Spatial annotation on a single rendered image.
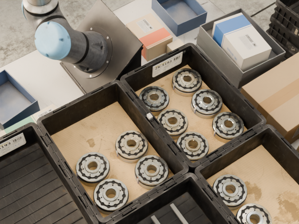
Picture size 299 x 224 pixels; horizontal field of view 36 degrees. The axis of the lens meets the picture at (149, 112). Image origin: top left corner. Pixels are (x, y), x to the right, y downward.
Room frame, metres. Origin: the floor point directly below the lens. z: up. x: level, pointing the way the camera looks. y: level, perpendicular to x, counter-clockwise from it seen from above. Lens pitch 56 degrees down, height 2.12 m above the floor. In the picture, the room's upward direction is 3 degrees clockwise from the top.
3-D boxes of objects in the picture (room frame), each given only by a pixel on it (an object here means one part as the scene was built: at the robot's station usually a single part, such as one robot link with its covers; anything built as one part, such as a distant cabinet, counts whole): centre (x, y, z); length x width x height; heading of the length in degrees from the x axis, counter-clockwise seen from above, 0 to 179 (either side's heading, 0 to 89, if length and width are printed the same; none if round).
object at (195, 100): (0.90, -0.19, 0.86); 0.10 x 0.10 x 0.01
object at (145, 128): (0.68, 0.11, 0.87); 0.40 x 0.30 x 0.11; 36
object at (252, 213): (0.50, -0.31, 0.86); 0.05 x 0.05 x 0.01
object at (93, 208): (0.68, 0.11, 0.92); 0.40 x 0.30 x 0.02; 36
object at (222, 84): (0.86, -0.13, 0.87); 0.40 x 0.30 x 0.11; 36
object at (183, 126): (0.82, -0.08, 0.86); 0.10 x 0.10 x 0.01
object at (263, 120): (0.86, -0.13, 0.92); 0.40 x 0.30 x 0.02; 36
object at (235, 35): (1.18, -0.32, 0.85); 0.20 x 0.12 x 0.09; 29
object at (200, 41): (1.21, -0.33, 0.77); 0.27 x 0.20 x 0.05; 34
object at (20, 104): (0.95, 0.52, 0.74); 0.20 x 0.15 x 0.07; 47
